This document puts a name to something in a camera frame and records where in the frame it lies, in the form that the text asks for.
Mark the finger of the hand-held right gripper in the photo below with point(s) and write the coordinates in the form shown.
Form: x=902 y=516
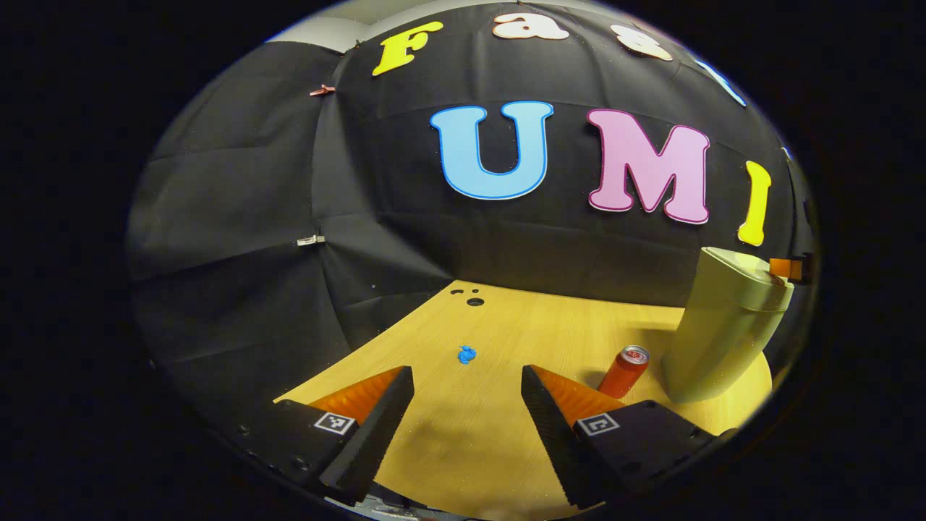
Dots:
x=781 y=268

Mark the black backdrop cloth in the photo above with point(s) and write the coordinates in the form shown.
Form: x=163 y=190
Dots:
x=405 y=239

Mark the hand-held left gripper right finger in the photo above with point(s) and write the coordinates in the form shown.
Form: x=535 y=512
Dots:
x=555 y=434

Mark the copper metal clip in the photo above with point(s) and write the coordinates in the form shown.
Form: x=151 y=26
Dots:
x=323 y=90

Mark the wooden desktop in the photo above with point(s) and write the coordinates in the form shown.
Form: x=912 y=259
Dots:
x=470 y=420

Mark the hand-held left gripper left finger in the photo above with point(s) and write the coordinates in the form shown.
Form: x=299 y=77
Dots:
x=376 y=434

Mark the red pop can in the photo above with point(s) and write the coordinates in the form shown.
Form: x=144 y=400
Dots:
x=623 y=373

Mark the blue paper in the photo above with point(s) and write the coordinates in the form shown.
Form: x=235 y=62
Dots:
x=466 y=354

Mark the green desktop garbage bin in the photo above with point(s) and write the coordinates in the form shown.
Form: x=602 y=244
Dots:
x=716 y=340

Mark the silver metal clip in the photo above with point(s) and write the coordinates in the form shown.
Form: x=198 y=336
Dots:
x=311 y=240

